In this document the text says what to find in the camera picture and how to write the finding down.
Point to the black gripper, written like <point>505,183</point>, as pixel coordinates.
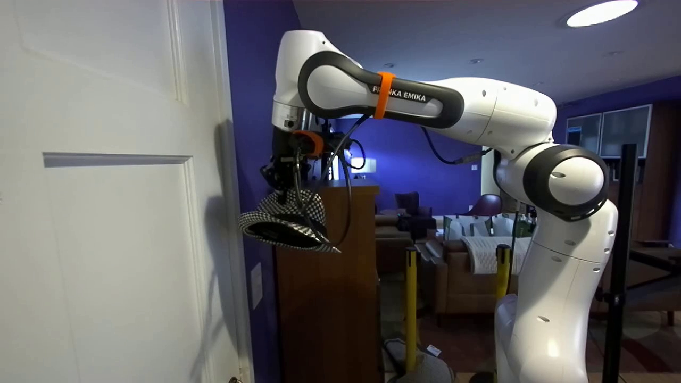
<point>293,157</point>

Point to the checkered fedora hat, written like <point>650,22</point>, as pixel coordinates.
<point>290,225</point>

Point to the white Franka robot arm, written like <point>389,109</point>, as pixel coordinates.
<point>539,214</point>

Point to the white panelled door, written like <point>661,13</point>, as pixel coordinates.
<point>107,214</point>

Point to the brown wooden cabinet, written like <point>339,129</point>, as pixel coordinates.
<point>331,299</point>

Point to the yellow tripod leg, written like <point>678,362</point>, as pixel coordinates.
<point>502,273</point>
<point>412,310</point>

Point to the brown sofa with cushions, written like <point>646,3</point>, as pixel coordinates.
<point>460,276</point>

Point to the black vertical pole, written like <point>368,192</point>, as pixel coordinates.
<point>617,268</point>

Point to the round ceiling light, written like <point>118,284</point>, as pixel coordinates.
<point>600,10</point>

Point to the white light switch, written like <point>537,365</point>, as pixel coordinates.
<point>257,285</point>

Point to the black camera on tripod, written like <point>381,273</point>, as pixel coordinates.
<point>415,214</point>

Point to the glass fronted wall cabinet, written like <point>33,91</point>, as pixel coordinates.
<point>610,130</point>

